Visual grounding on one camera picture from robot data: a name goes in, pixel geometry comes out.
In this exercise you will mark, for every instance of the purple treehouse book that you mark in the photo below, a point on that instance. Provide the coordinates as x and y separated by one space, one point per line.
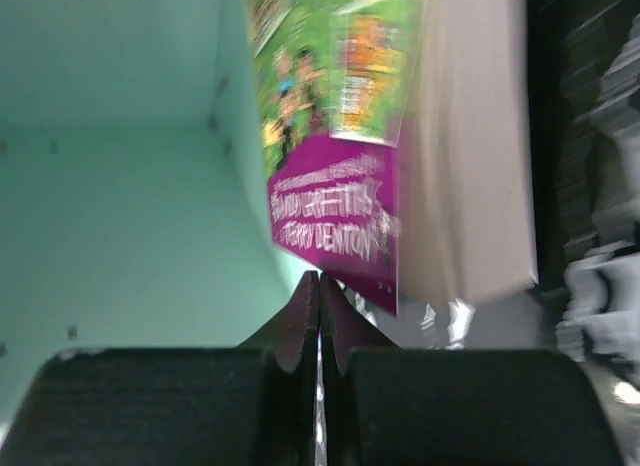
395 140

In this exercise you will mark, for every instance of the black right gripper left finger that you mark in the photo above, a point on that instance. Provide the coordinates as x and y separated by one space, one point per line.
252 404

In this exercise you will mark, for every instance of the black marbled table mat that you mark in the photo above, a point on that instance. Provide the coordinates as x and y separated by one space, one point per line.
581 75

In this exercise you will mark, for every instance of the mint green wooden shelf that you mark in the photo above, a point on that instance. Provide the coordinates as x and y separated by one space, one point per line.
123 222

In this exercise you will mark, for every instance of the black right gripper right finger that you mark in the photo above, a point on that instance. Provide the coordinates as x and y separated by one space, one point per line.
386 405

